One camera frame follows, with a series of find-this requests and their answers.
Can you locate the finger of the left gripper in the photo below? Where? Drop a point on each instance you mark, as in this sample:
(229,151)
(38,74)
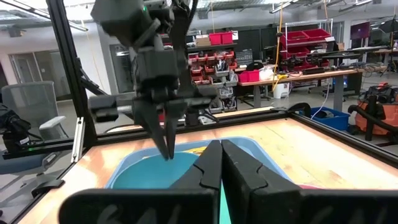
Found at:
(152,124)
(174,124)

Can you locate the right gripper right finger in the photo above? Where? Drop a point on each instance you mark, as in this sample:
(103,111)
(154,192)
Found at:
(311,207)

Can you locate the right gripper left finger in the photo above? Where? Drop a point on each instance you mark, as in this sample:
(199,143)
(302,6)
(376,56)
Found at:
(140,207)

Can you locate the blue bowl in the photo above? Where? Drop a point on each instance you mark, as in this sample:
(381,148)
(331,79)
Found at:
(149,174)

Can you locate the yellow cloth napkin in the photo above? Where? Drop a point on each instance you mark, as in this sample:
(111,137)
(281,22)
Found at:
(196,151)

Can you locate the blue plastic tray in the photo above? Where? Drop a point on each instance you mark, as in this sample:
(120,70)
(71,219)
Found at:
(130,158)

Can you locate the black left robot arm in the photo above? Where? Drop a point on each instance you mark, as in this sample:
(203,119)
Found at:
(124,18)

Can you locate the cardboard box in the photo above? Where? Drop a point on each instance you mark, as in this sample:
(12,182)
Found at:
(202,41)

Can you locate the rack of parts bins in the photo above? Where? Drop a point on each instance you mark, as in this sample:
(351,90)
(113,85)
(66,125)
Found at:
(224,71)

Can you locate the red storage bin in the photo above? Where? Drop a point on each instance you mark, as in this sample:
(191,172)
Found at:
(227,38)
(215,39)

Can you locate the red bin on workbench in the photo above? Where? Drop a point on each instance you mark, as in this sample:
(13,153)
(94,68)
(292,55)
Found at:
(248,76)

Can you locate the blue storage bin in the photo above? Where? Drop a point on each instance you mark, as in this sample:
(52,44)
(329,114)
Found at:
(332,119)

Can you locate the white bucket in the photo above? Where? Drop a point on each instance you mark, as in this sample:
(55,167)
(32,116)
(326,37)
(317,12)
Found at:
(281,91)

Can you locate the grey mesh office chair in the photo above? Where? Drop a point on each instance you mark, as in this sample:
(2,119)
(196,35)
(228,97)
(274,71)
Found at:
(28,102)

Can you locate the long wooden workbench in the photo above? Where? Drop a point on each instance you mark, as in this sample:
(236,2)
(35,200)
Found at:
(311,76)

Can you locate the long ceiling light strip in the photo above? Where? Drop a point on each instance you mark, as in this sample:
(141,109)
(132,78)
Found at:
(281,7)
(37,12)

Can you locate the black device with green light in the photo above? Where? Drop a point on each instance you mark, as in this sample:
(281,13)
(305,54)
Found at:
(12,127)

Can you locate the purple screen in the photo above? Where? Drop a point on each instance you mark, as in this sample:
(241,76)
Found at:
(360,30)

